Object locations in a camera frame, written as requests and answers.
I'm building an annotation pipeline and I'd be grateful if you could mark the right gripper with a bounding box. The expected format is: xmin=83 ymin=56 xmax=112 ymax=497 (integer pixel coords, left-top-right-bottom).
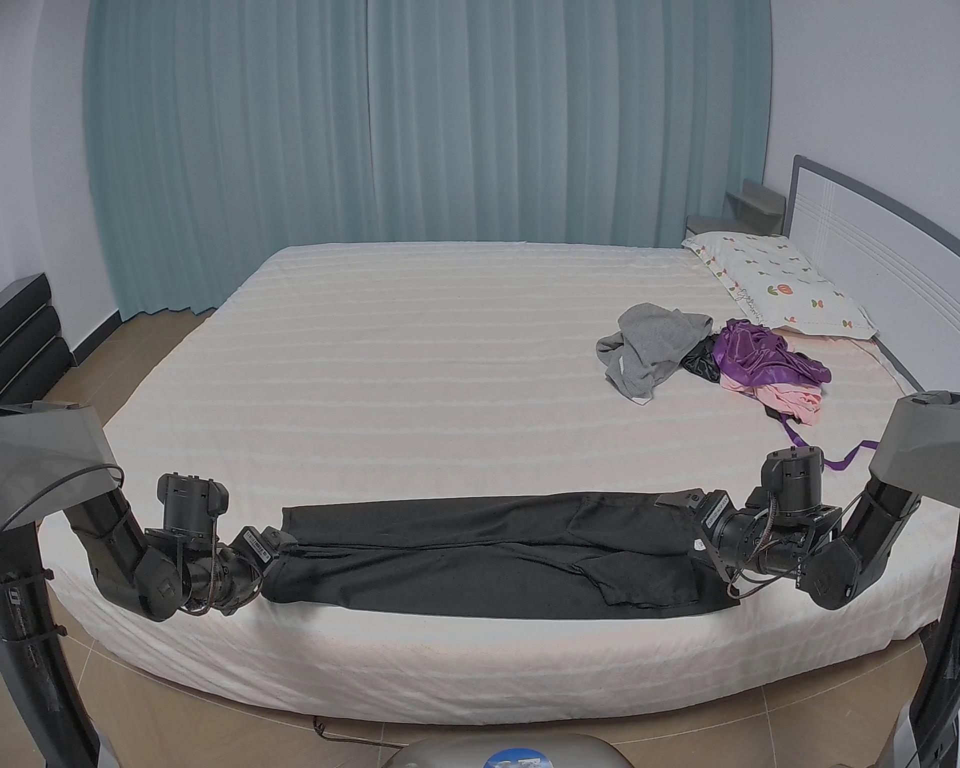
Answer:
xmin=654 ymin=489 xmax=759 ymax=599

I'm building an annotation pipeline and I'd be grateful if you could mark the black T-shirt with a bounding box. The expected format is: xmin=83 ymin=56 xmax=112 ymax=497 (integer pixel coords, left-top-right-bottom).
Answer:
xmin=261 ymin=491 xmax=740 ymax=621

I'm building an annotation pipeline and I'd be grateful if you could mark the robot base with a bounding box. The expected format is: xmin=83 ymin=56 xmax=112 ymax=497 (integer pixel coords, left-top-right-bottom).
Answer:
xmin=382 ymin=733 xmax=631 ymax=768

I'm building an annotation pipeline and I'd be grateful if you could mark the bed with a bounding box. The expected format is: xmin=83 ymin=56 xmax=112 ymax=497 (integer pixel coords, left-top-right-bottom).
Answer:
xmin=37 ymin=155 xmax=960 ymax=727

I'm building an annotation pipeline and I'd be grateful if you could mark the shiny black garment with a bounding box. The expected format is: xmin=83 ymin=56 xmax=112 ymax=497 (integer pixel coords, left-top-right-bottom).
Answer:
xmin=680 ymin=336 xmax=725 ymax=384

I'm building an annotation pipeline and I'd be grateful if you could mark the pink garment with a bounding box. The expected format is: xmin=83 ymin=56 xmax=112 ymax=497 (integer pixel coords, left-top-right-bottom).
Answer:
xmin=720 ymin=375 xmax=825 ymax=429

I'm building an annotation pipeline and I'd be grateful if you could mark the grey garment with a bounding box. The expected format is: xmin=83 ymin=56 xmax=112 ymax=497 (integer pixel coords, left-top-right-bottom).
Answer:
xmin=596 ymin=303 xmax=714 ymax=408

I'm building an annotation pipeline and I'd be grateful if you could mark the purple garment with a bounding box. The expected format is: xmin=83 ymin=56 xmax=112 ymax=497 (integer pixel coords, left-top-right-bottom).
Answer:
xmin=712 ymin=318 xmax=880 ymax=474

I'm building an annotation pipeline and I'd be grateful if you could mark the white printed pillow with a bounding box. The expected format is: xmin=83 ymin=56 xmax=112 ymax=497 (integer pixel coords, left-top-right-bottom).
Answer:
xmin=681 ymin=231 xmax=879 ymax=340

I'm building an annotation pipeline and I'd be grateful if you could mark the grey bedside table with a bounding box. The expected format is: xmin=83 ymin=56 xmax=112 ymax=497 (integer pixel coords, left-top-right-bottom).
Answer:
xmin=684 ymin=178 xmax=786 ymax=240

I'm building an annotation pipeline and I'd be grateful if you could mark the black chest of drawers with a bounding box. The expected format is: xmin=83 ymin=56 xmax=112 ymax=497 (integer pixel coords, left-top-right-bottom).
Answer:
xmin=0 ymin=273 xmax=75 ymax=406

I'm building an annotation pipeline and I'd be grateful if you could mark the blue-green curtain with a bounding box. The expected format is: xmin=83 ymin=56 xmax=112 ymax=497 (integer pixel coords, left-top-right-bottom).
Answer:
xmin=82 ymin=0 xmax=376 ymax=320
xmin=366 ymin=0 xmax=774 ymax=247

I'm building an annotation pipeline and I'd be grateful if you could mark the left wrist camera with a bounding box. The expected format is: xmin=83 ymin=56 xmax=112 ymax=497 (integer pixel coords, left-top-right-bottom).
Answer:
xmin=236 ymin=526 xmax=282 ymax=575

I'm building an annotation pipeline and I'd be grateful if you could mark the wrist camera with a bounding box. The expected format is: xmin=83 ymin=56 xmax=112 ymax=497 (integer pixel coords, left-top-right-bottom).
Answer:
xmin=697 ymin=489 xmax=733 ymax=530
xmin=236 ymin=526 xmax=282 ymax=575

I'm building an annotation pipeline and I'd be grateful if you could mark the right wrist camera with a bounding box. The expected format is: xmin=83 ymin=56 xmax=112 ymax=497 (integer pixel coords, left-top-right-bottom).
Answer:
xmin=697 ymin=489 xmax=733 ymax=530

